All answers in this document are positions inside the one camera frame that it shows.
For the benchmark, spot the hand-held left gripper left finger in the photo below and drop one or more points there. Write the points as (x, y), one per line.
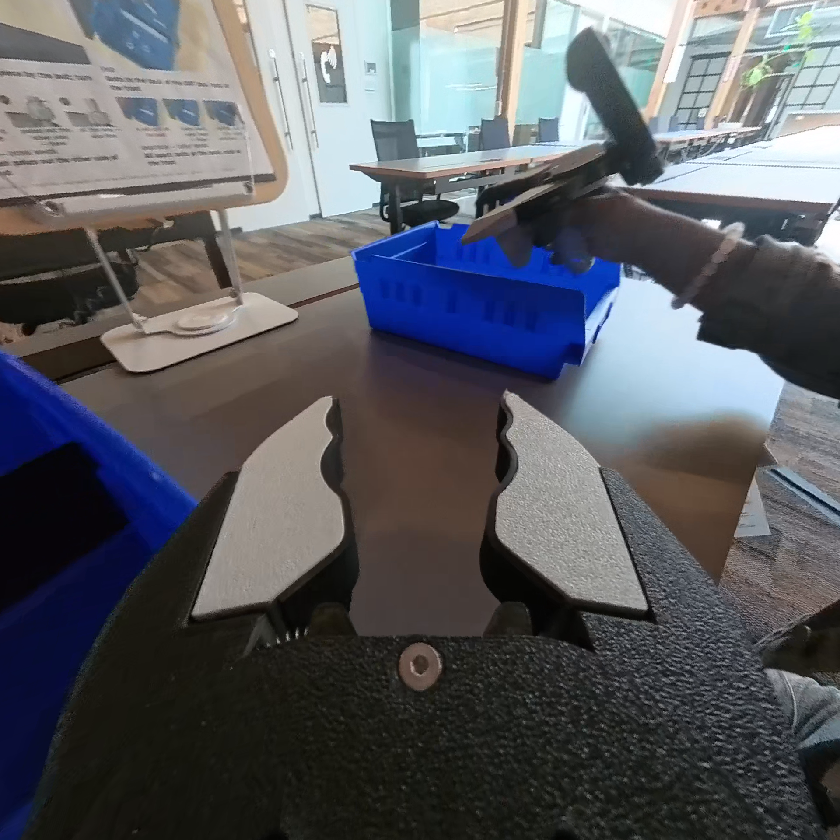
(275, 525)

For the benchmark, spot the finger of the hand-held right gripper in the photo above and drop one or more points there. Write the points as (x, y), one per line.
(564, 167)
(518, 216)

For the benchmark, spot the printed instruction sheet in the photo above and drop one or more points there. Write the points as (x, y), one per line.
(98, 98)

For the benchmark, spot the blue plastic bin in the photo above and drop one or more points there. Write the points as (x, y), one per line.
(472, 308)

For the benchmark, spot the person's dark denim jacket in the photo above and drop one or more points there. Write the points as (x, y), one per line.
(807, 640)

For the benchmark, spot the person's blue jeans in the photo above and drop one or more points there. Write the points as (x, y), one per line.
(814, 722)

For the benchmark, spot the white paper sheet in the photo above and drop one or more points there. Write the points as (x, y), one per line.
(751, 505)

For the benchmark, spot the potted green plant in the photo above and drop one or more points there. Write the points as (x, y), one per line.
(774, 52)

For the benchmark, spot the blue divided parts bin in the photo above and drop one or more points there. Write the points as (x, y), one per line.
(79, 623)

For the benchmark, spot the wooden instruction board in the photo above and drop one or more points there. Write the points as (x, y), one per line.
(269, 164)

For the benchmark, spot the person's right hand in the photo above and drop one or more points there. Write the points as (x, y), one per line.
(643, 236)

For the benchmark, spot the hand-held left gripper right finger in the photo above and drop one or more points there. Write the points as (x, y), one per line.
(564, 525)

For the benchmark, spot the person's right forearm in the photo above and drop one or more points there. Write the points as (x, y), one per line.
(781, 308)

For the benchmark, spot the wooden desk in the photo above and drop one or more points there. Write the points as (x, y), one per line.
(459, 161)
(754, 177)

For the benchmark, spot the black office chair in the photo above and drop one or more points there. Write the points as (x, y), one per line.
(548, 129)
(495, 134)
(394, 141)

